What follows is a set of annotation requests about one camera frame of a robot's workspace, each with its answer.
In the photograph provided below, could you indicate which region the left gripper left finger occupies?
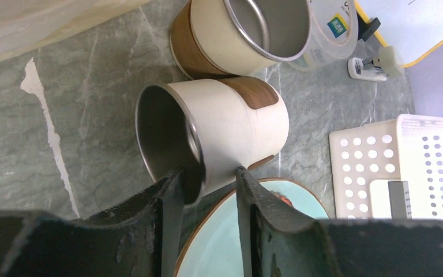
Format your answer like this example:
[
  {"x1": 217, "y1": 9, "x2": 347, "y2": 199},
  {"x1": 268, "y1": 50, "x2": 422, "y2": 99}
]
[{"x1": 0, "y1": 168, "x2": 185, "y2": 276}]

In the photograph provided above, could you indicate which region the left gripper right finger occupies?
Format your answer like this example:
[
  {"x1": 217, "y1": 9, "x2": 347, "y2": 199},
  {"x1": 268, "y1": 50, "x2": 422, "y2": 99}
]
[{"x1": 235, "y1": 167, "x2": 443, "y2": 276}]

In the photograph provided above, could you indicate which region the white mug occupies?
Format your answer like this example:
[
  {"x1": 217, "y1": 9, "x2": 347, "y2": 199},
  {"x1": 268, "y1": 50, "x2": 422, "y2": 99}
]
[{"x1": 135, "y1": 76, "x2": 289, "y2": 205}]

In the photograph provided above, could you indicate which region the white plastic basket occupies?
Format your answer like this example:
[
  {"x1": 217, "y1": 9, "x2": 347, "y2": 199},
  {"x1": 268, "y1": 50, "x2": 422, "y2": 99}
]
[{"x1": 329, "y1": 114, "x2": 443, "y2": 220}]

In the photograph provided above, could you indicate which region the orange fried piece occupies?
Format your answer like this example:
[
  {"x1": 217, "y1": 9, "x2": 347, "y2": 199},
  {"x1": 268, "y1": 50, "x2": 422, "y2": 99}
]
[{"x1": 273, "y1": 192, "x2": 293, "y2": 207}]

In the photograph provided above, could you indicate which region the light blue flower plate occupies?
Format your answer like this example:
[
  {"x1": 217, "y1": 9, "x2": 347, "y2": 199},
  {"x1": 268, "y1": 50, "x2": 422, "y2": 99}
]
[{"x1": 175, "y1": 178, "x2": 329, "y2": 276}]

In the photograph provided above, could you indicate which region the grey stapler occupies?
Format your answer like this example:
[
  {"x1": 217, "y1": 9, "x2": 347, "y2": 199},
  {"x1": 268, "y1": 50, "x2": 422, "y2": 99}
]
[{"x1": 347, "y1": 46, "x2": 404, "y2": 82}]

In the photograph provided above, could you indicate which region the upright steel lined mug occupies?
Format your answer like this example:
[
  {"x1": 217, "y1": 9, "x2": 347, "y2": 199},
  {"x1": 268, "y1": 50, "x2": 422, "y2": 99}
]
[{"x1": 170, "y1": 0, "x2": 312, "y2": 80}]

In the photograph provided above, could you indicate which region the trash bin with bag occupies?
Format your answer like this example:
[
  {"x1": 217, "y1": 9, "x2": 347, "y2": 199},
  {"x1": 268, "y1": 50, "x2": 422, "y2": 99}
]
[{"x1": 0, "y1": 0, "x2": 147, "y2": 61}]

